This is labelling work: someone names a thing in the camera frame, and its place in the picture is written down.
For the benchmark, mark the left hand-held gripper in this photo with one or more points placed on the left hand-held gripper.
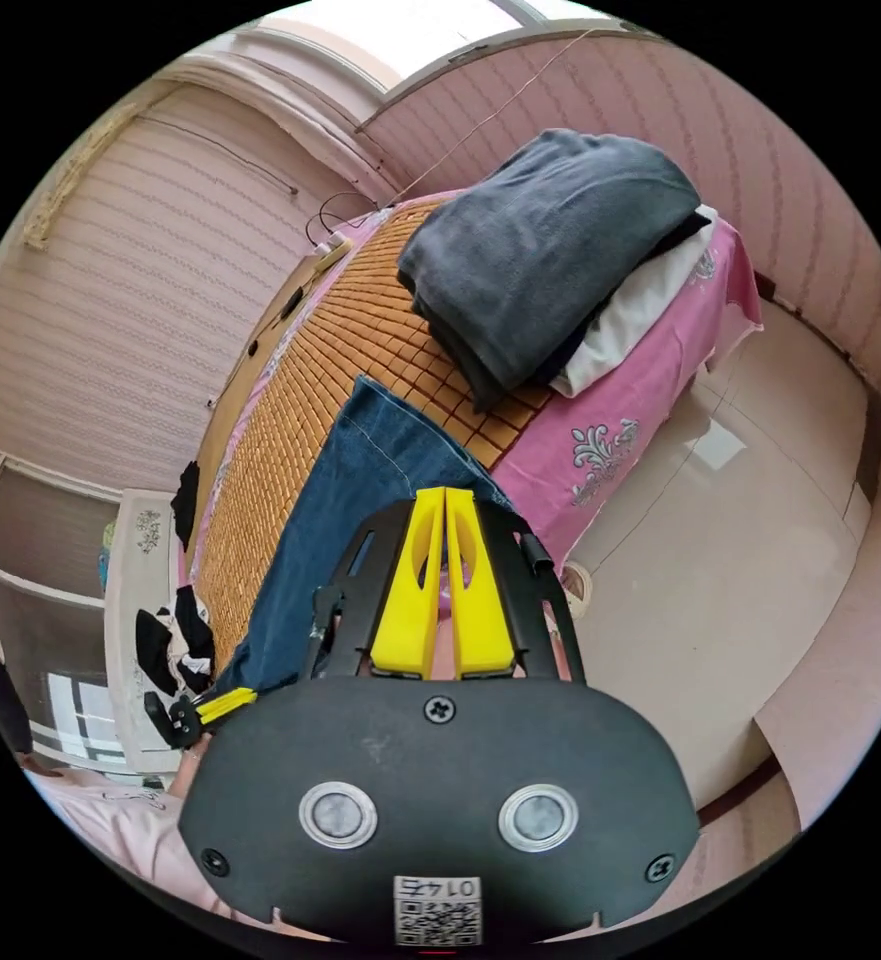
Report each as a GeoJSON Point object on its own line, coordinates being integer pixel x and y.
{"type": "Point", "coordinates": [177, 720]}

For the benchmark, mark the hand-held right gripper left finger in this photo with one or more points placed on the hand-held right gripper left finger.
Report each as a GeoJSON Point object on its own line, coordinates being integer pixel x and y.
{"type": "Point", "coordinates": [410, 622]}

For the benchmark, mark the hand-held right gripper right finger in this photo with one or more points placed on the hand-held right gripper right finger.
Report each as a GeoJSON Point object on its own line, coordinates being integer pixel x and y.
{"type": "Point", "coordinates": [485, 630]}

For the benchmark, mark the blue jeans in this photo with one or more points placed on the blue jeans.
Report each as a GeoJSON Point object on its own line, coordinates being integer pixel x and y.
{"type": "Point", "coordinates": [335, 540]}

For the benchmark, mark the person's left hand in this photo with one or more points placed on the person's left hand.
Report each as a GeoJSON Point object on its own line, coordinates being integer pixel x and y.
{"type": "Point", "coordinates": [191, 769]}

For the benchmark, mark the black and white garment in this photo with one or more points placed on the black and white garment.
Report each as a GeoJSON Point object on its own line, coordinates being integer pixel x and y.
{"type": "Point", "coordinates": [177, 637]}

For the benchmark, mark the beige slipper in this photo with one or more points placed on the beige slipper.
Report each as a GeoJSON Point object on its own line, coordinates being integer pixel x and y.
{"type": "Point", "coordinates": [578, 590]}

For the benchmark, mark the white embroidered pillow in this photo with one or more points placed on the white embroidered pillow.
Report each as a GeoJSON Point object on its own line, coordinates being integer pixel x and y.
{"type": "Point", "coordinates": [136, 570]}

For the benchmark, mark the person's body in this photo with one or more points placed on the person's body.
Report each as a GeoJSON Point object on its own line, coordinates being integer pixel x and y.
{"type": "Point", "coordinates": [110, 825]}

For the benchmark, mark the bed with woven mat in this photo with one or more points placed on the bed with woven mat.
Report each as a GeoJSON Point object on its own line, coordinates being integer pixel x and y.
{"type": "Point", "coordinates": [320, 375]}

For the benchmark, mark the pile of clothes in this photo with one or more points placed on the pile of clothes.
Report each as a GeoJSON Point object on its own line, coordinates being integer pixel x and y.
{"type": "Point", "coordinates": [530, 255]}

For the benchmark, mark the white power strip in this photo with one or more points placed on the white power strip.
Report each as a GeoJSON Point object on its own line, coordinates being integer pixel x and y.
{"type": "Point", "coordinates": [331, 248]}

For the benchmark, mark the window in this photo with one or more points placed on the window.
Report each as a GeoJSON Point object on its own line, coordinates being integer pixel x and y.
{"type": "Point", "coordinates": [425, 37]}

